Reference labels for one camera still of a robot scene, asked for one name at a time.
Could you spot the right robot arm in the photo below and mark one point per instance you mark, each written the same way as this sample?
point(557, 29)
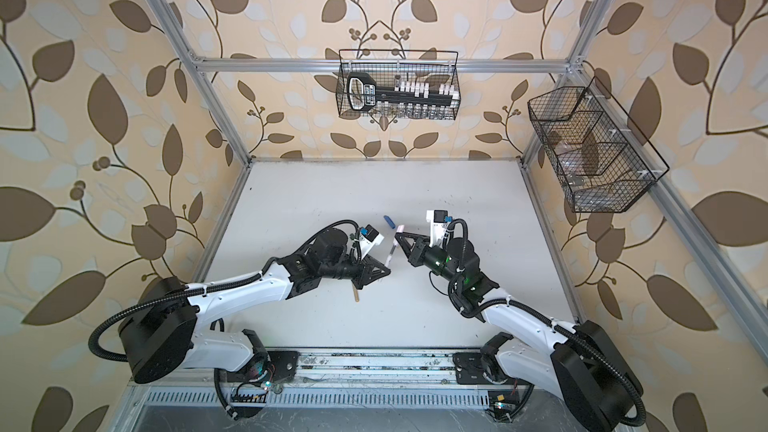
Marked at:
point(576, 362)

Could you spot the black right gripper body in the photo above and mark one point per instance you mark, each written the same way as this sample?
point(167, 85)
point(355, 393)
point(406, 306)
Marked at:
point(435, 260)

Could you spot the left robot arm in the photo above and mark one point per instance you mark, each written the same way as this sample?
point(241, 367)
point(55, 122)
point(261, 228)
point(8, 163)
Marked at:
point(180, 326)

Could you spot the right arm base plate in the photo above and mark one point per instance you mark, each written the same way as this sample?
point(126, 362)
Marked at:
point(475, 367)

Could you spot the aluminium cage frame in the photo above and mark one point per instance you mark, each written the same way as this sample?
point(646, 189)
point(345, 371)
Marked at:
point(693, 75)

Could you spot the black wire basket right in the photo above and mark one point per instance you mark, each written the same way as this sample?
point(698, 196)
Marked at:
point(602, 159)

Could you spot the black wire basket back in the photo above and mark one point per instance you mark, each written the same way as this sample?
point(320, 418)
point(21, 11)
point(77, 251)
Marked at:
point(431, 65)

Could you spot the black wire basket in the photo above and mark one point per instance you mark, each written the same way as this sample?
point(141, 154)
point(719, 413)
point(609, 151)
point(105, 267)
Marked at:
point(602, 159)
point(431, 65)

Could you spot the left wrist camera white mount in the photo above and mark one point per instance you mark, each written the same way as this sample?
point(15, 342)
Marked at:
point(368, 238)

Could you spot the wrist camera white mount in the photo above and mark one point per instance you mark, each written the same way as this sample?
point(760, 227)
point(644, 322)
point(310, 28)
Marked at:
point(368, 238)
point(438, 221)

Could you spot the black tool in basket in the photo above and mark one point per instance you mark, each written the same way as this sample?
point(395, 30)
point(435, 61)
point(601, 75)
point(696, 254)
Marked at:
point(364, 93)

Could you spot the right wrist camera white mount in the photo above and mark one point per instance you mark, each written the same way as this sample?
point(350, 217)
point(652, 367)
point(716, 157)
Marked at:
point(438, 221)

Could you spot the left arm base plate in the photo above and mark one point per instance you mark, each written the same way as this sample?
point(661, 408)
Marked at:
point(276, 366)

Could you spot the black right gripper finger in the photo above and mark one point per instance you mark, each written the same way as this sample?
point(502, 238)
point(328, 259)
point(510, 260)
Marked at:
point(403, 252)
point(408, 239)

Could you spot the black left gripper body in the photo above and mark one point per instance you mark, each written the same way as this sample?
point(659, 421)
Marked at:
point(351, 269)

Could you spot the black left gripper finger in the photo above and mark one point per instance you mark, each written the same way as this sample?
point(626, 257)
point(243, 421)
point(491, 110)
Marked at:
point(368, 277)
point(372, 266)

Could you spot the blue pen cap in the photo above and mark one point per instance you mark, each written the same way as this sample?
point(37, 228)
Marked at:
point(389, 221)

